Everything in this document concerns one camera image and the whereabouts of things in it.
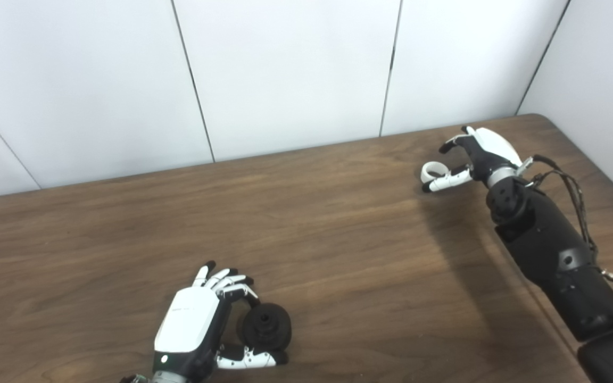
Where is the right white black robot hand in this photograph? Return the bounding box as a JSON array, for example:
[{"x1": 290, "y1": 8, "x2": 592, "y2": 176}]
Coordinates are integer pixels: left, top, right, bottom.
[{"x1": 421, "y1": 126, "x2": 523, "y2": 193}]

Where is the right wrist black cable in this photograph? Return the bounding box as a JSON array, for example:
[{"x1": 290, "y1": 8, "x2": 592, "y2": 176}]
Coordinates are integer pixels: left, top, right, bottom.
[{"x1": 519, "y1": 154, "x2": 613, "y2": 290}]

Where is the round black plastic part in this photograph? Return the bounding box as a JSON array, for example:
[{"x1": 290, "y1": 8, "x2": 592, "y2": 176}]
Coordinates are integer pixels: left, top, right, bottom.
[{"x1": 240, "y1": 303, "x2": 292, "y2": 352}]

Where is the white plastic ring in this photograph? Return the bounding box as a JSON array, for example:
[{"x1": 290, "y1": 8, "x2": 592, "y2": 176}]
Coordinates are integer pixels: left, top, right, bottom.
[{"x1": 421, "y1": 161, "x2": 452, "y2": 184}]

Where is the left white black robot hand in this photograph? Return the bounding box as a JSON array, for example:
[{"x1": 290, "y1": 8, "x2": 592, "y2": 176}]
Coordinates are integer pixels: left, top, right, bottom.
[{"x1": 152, "y1": 261, "x2": 288, "y2": 381}]

